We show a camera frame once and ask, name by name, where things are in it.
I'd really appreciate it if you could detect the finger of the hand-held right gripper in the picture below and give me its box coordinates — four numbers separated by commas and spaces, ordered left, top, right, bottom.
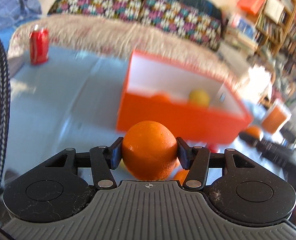
239, 132, 264, 147

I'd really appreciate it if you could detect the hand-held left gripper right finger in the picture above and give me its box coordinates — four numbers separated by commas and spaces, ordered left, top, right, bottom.
176, 137, 264, 190

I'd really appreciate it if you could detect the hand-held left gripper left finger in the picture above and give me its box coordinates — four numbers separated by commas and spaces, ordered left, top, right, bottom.
38, 137, 124, 190

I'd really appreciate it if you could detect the small orange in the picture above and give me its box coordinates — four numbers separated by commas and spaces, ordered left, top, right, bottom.
173, 169, 190, 184
245, 126, 263, 139

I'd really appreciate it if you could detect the large orange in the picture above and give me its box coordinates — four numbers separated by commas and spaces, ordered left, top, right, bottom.
122, 121, 178, 180
150, 94, 172, 103

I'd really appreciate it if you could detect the orange cardboard box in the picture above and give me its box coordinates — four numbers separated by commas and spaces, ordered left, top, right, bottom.
116, 50, 254, 145

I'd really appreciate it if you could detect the small yellow lemon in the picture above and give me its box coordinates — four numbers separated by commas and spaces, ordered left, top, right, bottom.
189, 89, 210, 107

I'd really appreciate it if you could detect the orange canister with white lid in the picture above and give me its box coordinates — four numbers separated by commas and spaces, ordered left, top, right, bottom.
262, 100, 292, 133

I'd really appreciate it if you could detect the white cloth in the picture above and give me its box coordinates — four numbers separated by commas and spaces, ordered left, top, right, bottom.
248, 65, 276, 100

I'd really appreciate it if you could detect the blue star print tablecloth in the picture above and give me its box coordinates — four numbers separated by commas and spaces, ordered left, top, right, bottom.
0, 27, 296, 220

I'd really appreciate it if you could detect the stack of books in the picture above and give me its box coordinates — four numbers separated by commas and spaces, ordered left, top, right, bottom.
226, 12, 259, 53

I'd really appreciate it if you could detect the wooden bookshelf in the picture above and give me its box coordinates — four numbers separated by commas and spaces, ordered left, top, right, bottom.
226, 0, 296, 98

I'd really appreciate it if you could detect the beige quilted sofa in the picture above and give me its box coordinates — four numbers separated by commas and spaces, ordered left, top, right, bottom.
8, 14, 241, 85

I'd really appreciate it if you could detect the floral cushion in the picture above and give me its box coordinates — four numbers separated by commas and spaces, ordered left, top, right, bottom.
49, 0, 142, 22
140, 0, 224, 50

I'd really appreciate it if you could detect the red soda can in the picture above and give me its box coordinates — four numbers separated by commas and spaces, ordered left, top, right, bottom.
29, 25, 50, 65

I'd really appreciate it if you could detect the orange paper bag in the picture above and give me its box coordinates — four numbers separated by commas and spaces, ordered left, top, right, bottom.
238, 0, 265, 14

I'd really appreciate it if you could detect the large blue plastic bag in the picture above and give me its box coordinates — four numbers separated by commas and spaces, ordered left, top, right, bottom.
0, 0, 42, 32

